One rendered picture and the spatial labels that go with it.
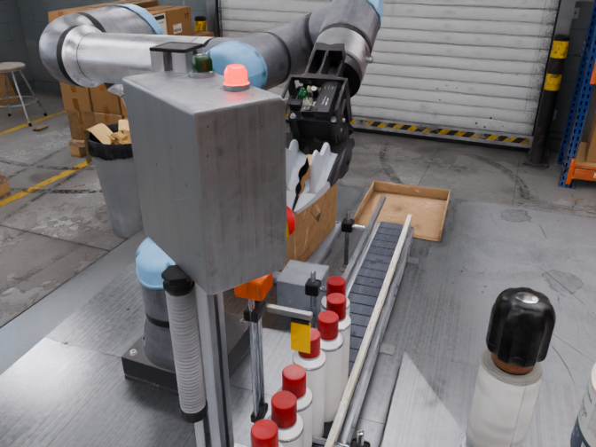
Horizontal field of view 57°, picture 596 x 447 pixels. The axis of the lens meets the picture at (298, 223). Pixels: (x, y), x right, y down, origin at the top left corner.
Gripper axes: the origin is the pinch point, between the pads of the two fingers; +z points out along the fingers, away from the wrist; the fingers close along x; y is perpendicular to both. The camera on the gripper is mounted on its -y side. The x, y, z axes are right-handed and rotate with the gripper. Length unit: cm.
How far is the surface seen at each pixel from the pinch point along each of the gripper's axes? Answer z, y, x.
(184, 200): 7.5, 9.9, -7.7
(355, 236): -49, -87, -11
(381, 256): -37, -74, 0
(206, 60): -6.9, 14.6, -9.3
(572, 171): -249, -285, 91
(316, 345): 6.6, -25.9, 0.4
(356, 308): -16, -62, -1
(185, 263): 10.7, 2.9, -8.7
